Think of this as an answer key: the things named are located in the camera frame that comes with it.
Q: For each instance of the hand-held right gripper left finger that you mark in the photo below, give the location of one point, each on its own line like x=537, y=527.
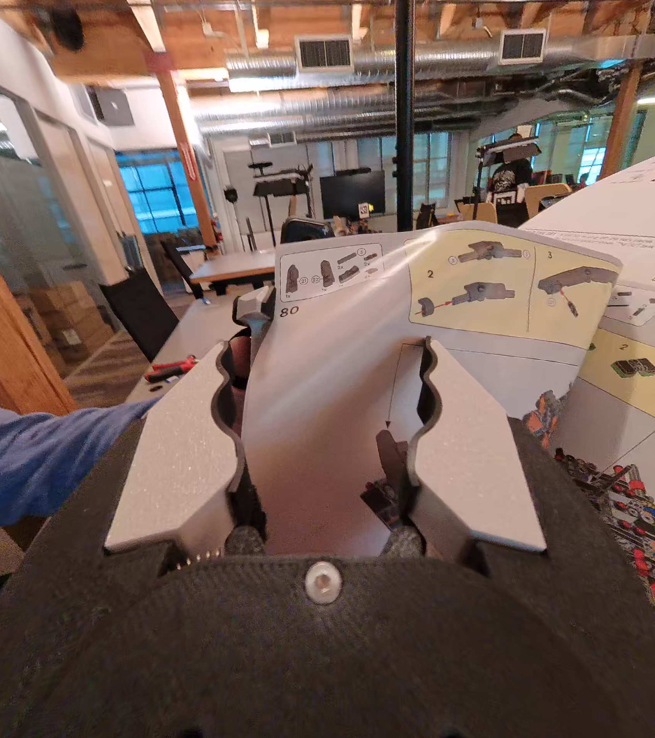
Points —
x=177, y=461

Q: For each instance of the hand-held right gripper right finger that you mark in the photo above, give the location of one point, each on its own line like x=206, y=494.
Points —
x=471, y=461

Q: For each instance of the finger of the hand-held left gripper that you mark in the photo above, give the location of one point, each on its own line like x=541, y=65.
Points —
x=255, y=311

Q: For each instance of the lego instruction booklet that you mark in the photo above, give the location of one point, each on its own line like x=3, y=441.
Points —
x=333, y=375

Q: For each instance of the person's left forearm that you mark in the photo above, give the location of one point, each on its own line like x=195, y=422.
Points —
x=27, y=455

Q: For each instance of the wooden table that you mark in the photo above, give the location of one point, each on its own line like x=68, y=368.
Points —
x=235, y=266

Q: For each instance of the dark rounded chair back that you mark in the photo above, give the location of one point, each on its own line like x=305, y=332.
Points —
x=304, y=230

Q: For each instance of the black office chair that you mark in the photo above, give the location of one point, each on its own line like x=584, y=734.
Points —
x=140, y=314

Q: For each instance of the black monitor screen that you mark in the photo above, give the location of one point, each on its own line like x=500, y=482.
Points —
x=352, y=193

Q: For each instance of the stack of cardboard boxes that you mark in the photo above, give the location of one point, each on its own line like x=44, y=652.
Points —
x=67, y=323

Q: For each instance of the black vertical pole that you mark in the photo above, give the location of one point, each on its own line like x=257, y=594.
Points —
x=404, y=115

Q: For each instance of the white air vent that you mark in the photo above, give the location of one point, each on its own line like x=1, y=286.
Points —
x=522, y=46
x=323, y=53

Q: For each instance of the tan wooden chair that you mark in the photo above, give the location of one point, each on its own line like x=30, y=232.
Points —
x=546, y=196

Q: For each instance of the black camera stand rig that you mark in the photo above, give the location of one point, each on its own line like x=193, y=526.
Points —
x=281, y=184

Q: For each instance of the wooden support post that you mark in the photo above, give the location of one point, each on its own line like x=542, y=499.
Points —
x=189, y=167

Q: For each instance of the silver ventilation duct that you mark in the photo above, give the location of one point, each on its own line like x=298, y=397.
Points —
x=304, y=109

